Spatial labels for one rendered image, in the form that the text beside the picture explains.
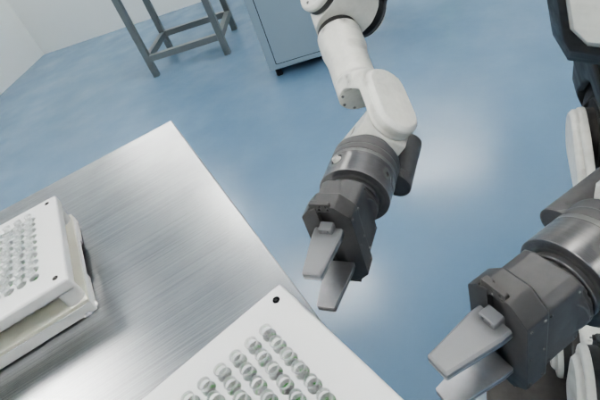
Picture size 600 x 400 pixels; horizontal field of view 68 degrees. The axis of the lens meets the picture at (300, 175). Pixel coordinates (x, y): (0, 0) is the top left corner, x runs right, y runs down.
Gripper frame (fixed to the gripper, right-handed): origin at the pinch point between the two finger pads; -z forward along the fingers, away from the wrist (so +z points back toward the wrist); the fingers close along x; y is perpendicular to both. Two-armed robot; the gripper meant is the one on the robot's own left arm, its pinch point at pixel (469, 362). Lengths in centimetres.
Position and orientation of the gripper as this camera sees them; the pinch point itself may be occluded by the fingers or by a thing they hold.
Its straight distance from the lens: 40.7
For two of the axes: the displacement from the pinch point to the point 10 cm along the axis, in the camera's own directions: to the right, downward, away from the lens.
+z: 8.3, -5.1, 2.4
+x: 3.0, 7.5, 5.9
